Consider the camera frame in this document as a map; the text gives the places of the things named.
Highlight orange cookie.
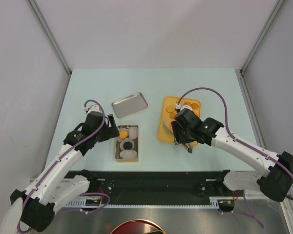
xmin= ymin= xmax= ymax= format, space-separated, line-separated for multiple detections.
xmin=119 ymin=130 xmax=129 ymax=139

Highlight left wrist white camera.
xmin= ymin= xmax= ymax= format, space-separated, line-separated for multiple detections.
xmin=83 ymin=104 xmax=102 ymax=114

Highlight metal tongs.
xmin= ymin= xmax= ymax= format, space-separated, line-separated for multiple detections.
xmin=162 ymin=121 xmax=193 ymax=154

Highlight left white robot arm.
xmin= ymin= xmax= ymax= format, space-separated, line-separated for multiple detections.
xmin=0 ymin=111 xmax=119 ymax=234

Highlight aluminium frame post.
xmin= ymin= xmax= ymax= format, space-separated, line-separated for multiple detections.
xmin=241 ymin=0 xmax=286 ymax=74
xmin=26 ymin=0 xmax=72 ymax=77

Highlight white cable duct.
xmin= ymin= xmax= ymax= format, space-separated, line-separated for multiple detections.
xmin=51 ymin=196 xmax=235 ymax=209

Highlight left aluminium frame post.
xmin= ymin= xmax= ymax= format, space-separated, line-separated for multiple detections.
xmin=26 ymin=0 xmax=72 ymax=77

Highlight right aluminium frame post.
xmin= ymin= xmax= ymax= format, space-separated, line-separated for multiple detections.
xmin=241 ymin=0 xmax=286 ymax=74

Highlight black cookie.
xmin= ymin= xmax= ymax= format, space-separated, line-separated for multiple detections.
xmin=123 ymin=141 xmax=134 ymax=150

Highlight silver tin lid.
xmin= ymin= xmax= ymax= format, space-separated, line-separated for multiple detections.
xmin=111 ymin=93 xmax=148 ymax=118

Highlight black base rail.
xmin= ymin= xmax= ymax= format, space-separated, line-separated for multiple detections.
xmin=58 ymin=170 xmax=242 ymax=205

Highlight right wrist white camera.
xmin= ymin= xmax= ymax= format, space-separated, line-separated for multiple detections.
xmin=175 ymin=103 xmax=192 ymax=112

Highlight yellow cookie tin box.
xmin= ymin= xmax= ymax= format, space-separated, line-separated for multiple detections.
xmin=115 ymin=125 xmax=139 ymax=163

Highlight dark red round object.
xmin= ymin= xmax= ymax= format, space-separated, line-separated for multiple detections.
xmin=111 ymin=219 xmax=166 ymax=234

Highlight white paper cupcake liner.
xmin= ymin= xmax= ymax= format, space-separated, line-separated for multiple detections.
xmin=120 ymin=150 xmax=138 ymax=159

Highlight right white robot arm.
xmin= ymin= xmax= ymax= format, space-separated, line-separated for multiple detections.
xmin=171 ymin=105 xmax=293 ymax=202

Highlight wrist white camera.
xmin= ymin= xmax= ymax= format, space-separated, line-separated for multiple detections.
xmin=83 ymin=104 xmax=102 ymax=114
xmin=175 ymin=103 xmax=192 ymax=112

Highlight yellow cookie tray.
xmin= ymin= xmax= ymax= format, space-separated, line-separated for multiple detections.
xmin=157 ymin=96 xmax=201 ymax=144

